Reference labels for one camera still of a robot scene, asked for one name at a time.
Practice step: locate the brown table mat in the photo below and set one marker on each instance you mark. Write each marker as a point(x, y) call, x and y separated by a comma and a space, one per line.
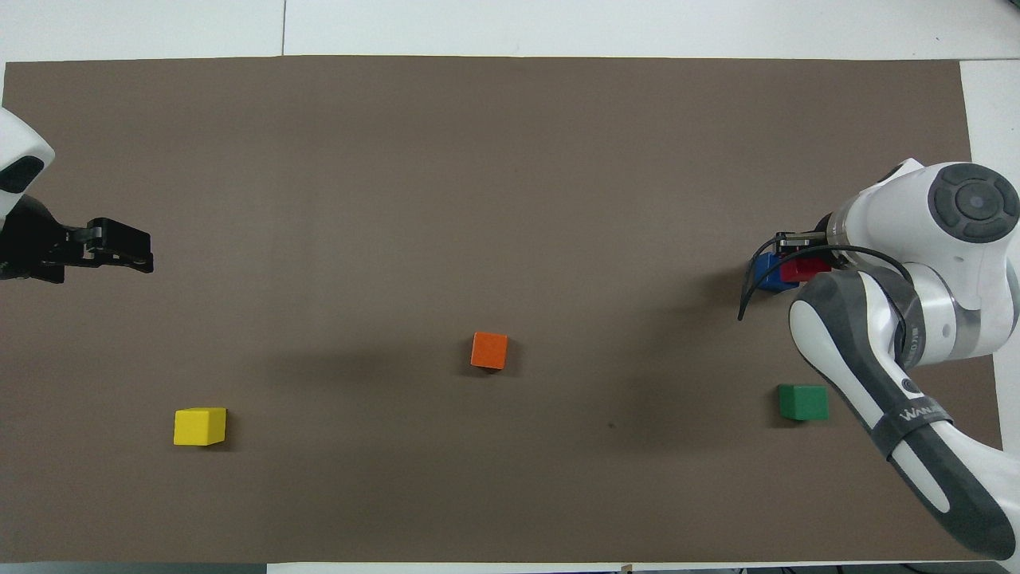
point(478, 199)

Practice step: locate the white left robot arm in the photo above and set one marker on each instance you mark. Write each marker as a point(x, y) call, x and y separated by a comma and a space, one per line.
point(20, 151)

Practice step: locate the blue wooden block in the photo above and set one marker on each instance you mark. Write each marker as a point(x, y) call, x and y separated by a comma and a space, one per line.
point(767, 275)

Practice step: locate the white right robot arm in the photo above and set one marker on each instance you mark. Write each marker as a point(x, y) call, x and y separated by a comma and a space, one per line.
point(940, 239)

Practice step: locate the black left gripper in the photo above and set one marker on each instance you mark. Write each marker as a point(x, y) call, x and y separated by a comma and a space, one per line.
point(28, 243)

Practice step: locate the orange wooden block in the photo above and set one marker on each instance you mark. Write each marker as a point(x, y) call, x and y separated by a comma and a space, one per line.
point(489, 351)

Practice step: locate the yellow wooden block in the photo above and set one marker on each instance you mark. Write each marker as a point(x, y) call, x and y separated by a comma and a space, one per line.
point(199, 426)

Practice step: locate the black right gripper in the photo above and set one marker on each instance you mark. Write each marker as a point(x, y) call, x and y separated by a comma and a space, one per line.
point(823, 243)

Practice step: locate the green wooden block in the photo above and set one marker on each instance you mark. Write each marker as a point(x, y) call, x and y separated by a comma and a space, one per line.
point(803, 402)

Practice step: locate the red wooden block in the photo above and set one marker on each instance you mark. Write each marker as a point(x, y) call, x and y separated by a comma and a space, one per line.
point(806, 270)

